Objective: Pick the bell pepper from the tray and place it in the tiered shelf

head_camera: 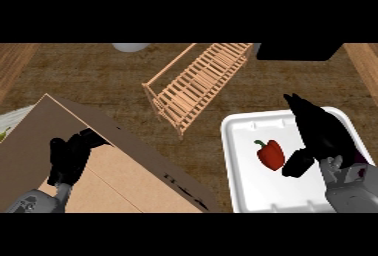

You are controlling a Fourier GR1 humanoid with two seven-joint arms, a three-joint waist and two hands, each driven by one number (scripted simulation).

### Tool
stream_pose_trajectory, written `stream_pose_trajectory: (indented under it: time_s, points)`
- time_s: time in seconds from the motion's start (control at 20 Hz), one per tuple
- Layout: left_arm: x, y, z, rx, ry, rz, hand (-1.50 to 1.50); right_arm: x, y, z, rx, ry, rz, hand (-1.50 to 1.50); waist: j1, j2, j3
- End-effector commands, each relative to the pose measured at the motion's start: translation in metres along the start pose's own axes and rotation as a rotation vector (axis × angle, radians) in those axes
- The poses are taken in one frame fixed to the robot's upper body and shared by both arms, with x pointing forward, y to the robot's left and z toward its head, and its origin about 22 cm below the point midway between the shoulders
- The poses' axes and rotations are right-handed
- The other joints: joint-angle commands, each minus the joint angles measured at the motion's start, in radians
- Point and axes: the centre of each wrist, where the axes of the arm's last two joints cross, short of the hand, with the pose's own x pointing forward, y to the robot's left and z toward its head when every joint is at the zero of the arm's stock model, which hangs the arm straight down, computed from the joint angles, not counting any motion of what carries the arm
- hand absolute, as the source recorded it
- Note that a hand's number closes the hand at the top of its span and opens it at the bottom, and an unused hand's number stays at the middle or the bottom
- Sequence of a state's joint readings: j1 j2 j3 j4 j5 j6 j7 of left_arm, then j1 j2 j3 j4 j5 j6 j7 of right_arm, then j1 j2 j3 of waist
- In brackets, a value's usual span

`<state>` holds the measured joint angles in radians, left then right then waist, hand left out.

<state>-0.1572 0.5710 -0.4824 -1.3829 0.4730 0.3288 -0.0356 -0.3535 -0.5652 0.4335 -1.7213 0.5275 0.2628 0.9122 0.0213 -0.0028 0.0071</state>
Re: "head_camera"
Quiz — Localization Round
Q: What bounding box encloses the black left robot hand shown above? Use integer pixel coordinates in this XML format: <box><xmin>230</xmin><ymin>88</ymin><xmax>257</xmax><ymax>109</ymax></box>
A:
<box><xmin>45</xmin><ymin>128</ymin><xmax>110</xmax><ymax>187</ymax></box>

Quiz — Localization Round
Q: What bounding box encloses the pale grey round object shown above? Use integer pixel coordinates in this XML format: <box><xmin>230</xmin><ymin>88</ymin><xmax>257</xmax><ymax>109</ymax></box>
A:
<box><xmin>110</xmin><ymin>42</ymin><xmax>150</xmax><ymax>53</ymax></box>

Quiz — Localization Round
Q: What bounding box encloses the black appliance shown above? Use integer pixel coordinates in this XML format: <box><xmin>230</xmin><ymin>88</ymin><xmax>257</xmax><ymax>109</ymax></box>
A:
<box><xmin>255</xmin><ymin>42</ymin><xmax>345</xmax><ymax>62</ymax></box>

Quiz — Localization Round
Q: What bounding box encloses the white and green object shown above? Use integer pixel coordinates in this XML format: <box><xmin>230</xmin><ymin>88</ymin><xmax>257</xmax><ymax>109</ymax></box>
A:
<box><xmin>0</xmin><ymin>104</ymin><xmax>36</xmax><ymax>144</ymax></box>

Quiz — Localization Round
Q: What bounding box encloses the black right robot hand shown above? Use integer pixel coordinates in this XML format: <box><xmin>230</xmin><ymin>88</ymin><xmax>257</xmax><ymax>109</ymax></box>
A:
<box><xmin>280</xmin><ymin>93</ymin><xmax>357</xmax><ymax>179</ymax></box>

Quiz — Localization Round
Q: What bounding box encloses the red bell pepper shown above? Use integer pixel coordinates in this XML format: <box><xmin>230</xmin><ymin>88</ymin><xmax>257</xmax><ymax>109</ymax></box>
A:
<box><xmin>252</xmin><ymin>139</ymin><xmax>286</xmax><ymax>172</ymax></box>

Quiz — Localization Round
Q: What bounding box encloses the wooden slatted tiered shelf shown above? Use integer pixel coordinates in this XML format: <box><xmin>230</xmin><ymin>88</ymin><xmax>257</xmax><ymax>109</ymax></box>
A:
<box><xmin>141</xmin><ymin>42</ymin><xmax>254</xmax><ymax>140</ymax></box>

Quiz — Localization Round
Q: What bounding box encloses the white plastic tray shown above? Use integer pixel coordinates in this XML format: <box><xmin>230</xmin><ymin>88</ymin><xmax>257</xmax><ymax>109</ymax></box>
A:
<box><xmin>220</xmin><ymin>106</ymin><xmax>376</xmax><ymax>214</ymax></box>

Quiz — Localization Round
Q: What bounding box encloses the brown cardboard box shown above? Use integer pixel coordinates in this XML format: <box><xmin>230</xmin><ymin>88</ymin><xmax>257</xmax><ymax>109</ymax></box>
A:
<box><xmin>0</xmin><ymin>93</ymin><xmax>221</xmax><ymax>214</ymax></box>

